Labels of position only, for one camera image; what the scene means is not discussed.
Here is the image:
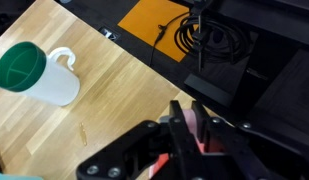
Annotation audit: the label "pink cup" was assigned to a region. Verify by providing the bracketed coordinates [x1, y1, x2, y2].
[180, 108, 209, 155]

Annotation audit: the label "coiled black cables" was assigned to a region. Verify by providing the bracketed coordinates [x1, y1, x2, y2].
[148, 0, 258, 73]

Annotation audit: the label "white mug green interior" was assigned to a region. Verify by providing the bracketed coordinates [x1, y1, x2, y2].
[0, 41, 81, 107]

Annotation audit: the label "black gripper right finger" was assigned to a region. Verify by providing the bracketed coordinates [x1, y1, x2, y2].
[191, 99, 272, 180]

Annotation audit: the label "metal table edge bracket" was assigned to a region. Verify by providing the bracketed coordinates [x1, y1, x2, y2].
[98, 26, 121, 43]

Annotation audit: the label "orange floor mat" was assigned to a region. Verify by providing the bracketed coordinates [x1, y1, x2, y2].
[117, 0, 199, 63]

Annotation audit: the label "black stand base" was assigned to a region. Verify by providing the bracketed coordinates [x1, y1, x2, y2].
[183, 29, 261, 108]

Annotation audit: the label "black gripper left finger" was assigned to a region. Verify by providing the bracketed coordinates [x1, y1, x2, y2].
[167, 99, 209, 180]

